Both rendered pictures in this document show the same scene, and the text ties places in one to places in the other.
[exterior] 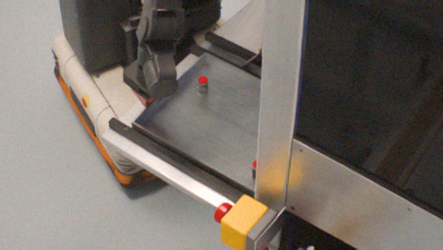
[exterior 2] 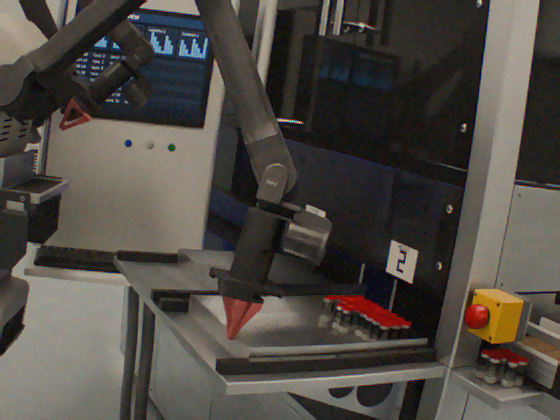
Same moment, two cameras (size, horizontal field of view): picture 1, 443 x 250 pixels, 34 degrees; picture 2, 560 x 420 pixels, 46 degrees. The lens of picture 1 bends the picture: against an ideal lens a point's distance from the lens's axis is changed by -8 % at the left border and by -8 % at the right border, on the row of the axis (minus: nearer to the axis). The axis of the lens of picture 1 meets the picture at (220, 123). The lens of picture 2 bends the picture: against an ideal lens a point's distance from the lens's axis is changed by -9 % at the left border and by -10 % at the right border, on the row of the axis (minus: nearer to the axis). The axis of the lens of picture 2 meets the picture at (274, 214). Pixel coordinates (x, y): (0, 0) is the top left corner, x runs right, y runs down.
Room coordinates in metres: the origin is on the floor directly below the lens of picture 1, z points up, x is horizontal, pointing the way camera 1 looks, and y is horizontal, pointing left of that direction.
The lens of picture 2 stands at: (0.62, 1.07, 1.28)
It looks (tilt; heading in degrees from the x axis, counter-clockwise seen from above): 9 degrees down; 297
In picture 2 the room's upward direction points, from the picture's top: 8 degrees clockwise
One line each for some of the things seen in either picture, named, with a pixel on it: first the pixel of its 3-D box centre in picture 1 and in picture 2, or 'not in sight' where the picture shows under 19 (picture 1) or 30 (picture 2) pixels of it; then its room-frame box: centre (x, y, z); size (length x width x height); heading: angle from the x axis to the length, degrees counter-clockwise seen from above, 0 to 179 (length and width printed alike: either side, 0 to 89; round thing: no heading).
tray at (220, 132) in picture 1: (234, 125); (306, 327); (1.08, -0.03, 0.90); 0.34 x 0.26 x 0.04; 54
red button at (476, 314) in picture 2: (226, 214); (478, 316); (0.78, -0.01, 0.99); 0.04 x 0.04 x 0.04; 54
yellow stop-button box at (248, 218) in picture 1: (248, 226); (497, 315); (0.75, -0.05, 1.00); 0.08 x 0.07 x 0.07; 54
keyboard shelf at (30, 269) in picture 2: not in sight; (108, 266); (1.78, -0.32, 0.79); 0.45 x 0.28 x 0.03; 43
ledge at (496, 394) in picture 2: not in sight; (503, 385); (0.72, -0.07, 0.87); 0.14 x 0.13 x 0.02; 54
